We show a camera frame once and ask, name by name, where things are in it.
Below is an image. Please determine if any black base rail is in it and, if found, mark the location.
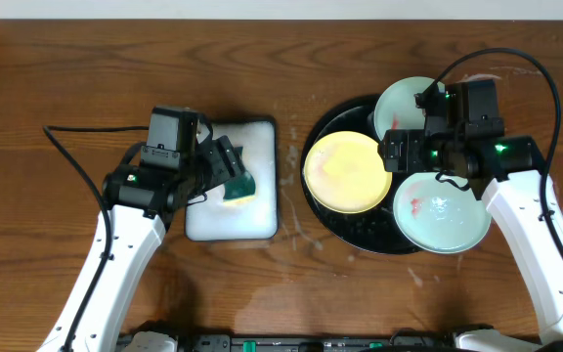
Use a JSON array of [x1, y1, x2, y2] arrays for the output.
[[114, 330, 541, 352]]

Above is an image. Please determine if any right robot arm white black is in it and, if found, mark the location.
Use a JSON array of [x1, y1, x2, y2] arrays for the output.
[[379, 116, 563, 351]]

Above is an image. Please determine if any mint green plate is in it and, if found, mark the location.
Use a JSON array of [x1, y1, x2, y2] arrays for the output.
[[393, 173, 492, 254], [373, 76, 433, 141]]

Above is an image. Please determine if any yellow plate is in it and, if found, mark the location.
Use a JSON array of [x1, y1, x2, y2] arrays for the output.
[[303, 131, 393, 214]]

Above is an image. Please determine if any round black tray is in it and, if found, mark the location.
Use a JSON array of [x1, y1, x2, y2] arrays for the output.
[[300, 94, 421, 255]]

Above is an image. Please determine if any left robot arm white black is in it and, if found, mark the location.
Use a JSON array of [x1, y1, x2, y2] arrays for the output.
[[40, 136, 244, 351]]

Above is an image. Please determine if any mint green plate near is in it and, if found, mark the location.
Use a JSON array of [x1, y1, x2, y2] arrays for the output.
[[393, 173, 492, 254]]

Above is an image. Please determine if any green yellow sponge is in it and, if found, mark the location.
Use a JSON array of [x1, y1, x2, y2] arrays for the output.
[[222, 169, 256, 203]]

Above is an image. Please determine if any mint green plate far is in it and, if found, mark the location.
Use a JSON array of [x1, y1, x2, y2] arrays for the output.
[[373, 76, 433, 141]]

